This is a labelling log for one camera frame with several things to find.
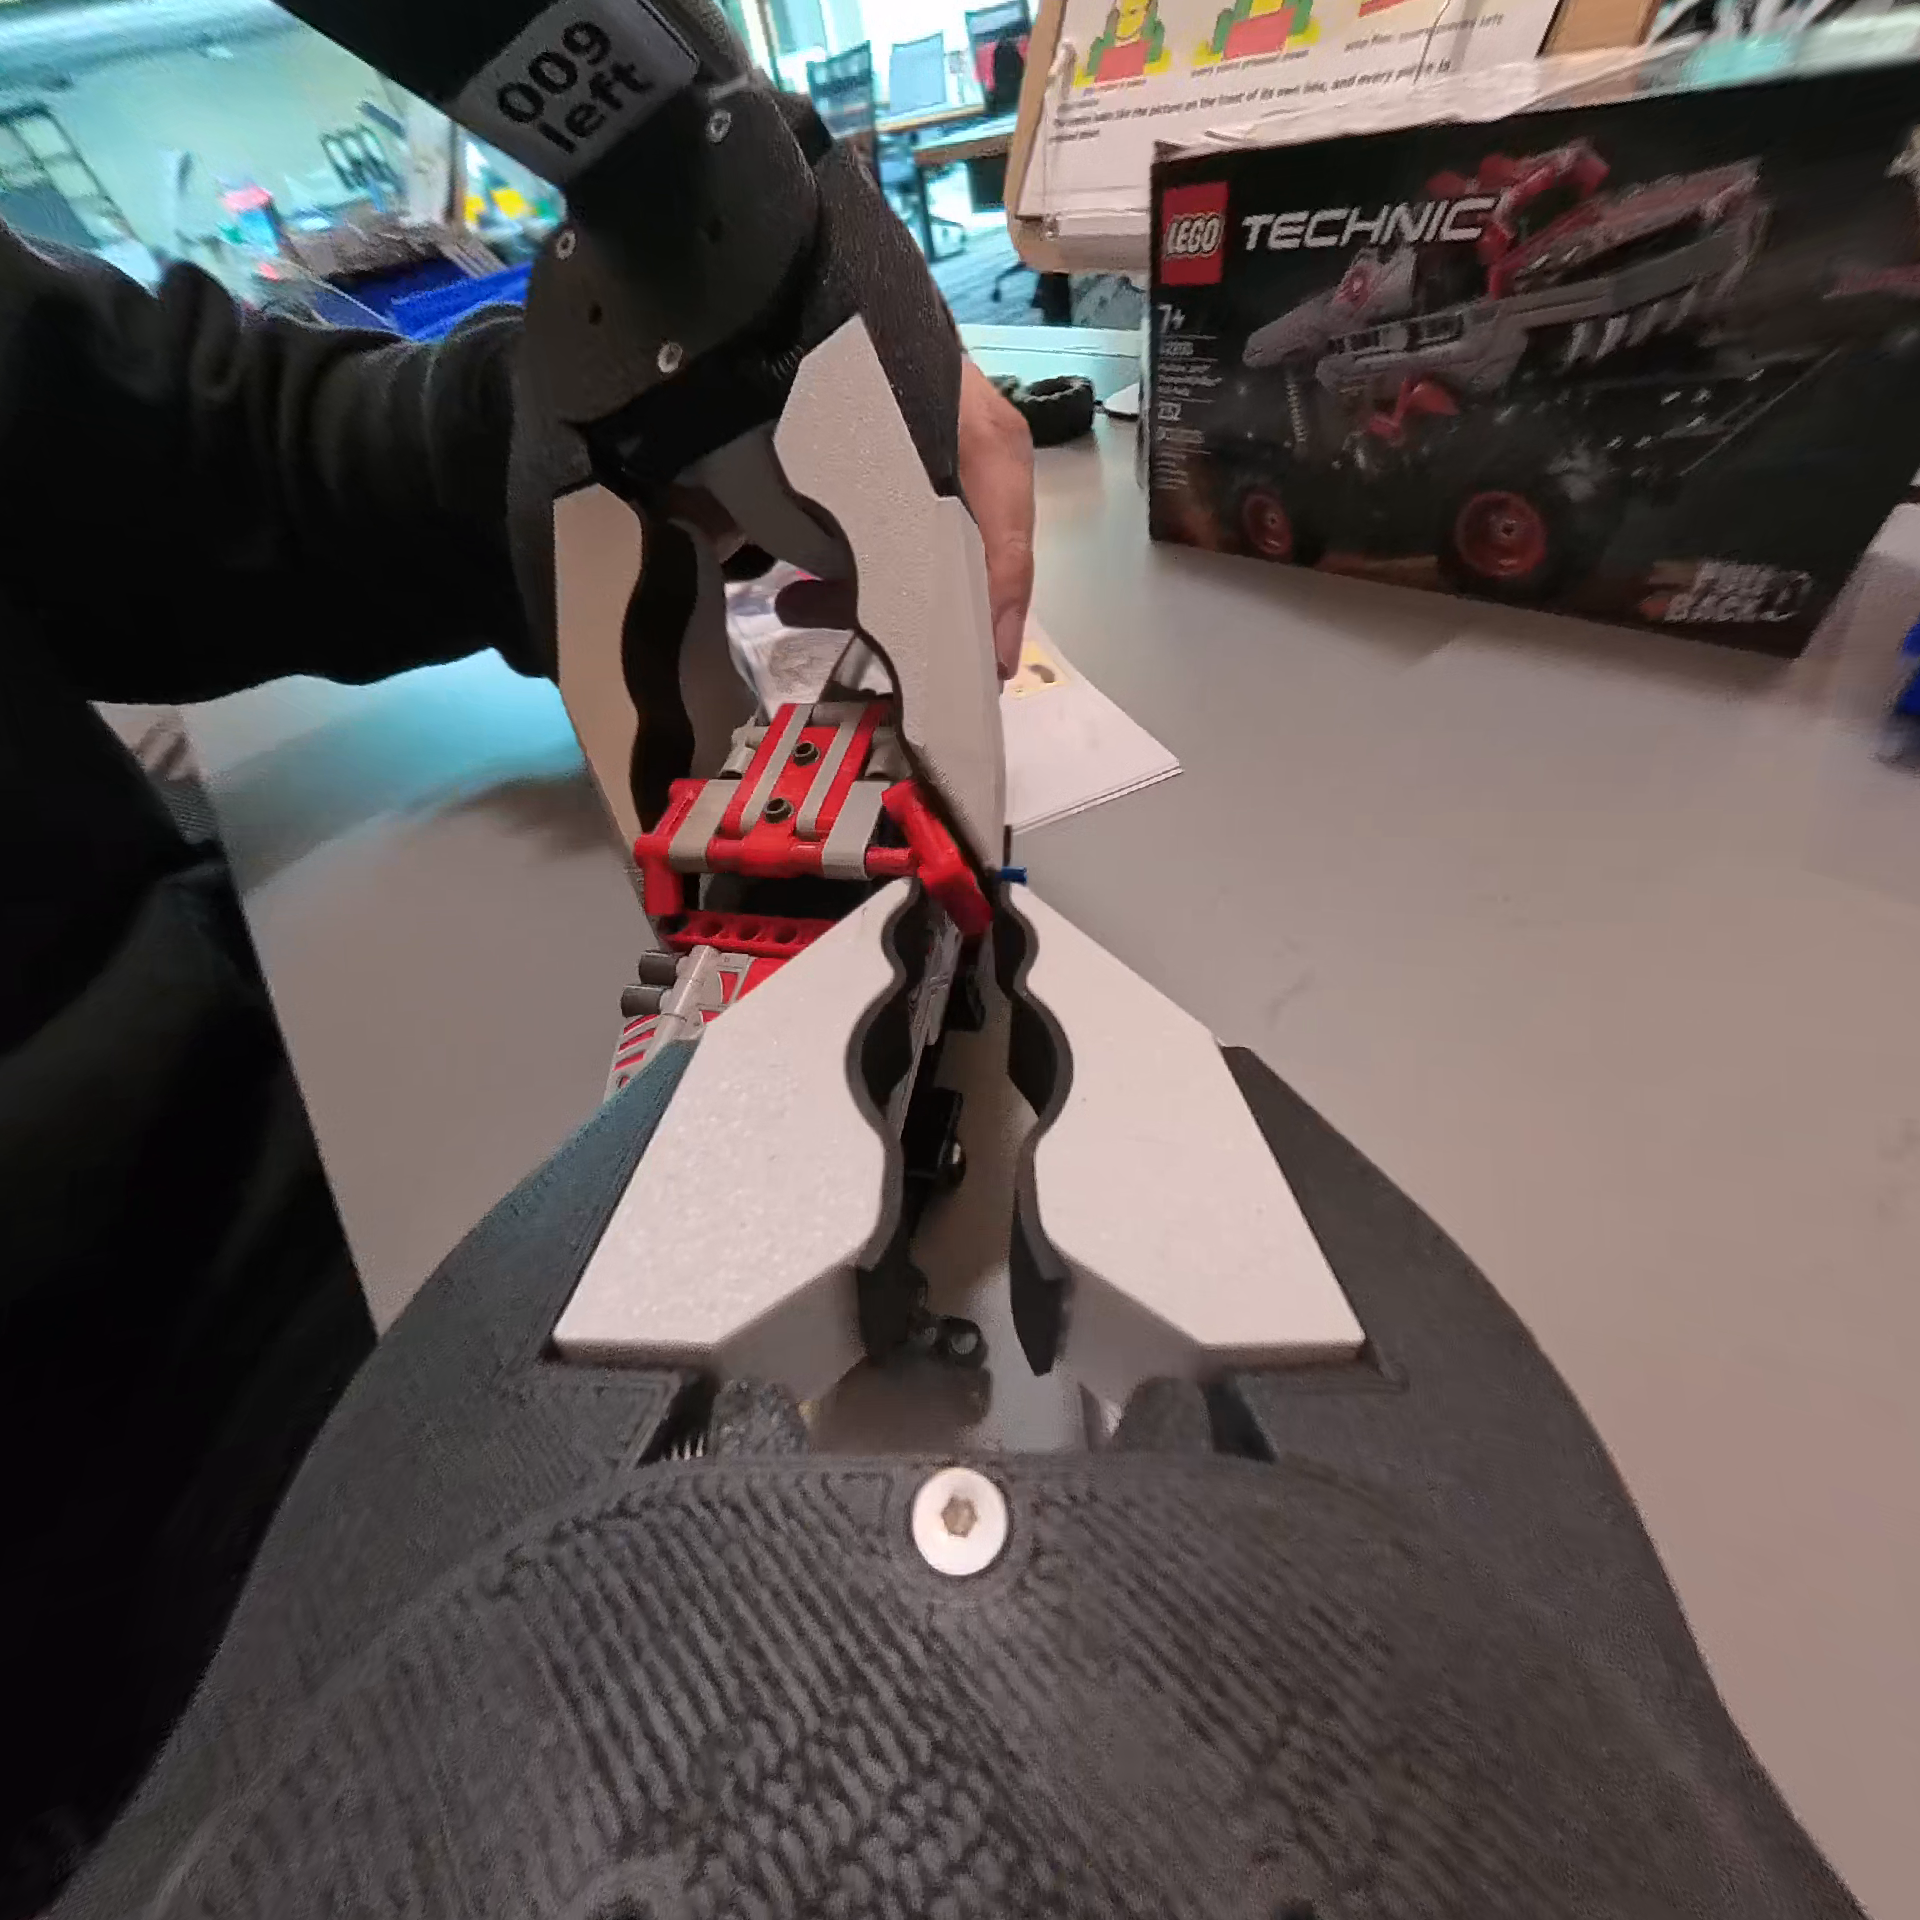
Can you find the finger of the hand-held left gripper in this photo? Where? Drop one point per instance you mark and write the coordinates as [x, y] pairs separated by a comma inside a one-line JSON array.
[[916, 569], [593, 628]]

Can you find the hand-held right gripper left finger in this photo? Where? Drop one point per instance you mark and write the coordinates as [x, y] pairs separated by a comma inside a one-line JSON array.
[[721, 1201]]

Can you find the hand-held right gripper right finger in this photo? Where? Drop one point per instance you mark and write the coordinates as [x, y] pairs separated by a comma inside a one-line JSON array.
[[1185, 1201]]

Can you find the red grey toy brick truck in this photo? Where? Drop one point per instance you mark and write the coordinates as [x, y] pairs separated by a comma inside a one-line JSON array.
[[780, 796]]

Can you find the grey desk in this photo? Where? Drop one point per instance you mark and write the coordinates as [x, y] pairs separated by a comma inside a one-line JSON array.
[[1501, 973]]

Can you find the person's left hand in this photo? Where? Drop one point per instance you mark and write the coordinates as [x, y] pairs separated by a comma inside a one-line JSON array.
[[1004, 510]]

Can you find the black toy tire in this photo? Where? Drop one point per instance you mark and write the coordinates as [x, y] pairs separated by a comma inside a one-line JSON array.
[[1060, 408]]

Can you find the toy instruction booklet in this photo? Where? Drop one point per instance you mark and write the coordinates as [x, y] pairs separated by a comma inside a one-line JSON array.
[[1080, 750]]

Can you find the person's black clothing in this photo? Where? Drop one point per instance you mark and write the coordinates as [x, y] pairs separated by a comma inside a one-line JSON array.
[[120, 1201]]

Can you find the cardboard instruction board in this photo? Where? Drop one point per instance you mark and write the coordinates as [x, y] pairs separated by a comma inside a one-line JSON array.
[[1276, 89]]

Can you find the dark toy truck box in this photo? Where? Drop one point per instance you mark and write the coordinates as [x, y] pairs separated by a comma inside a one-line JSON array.
[[1575, 376]]

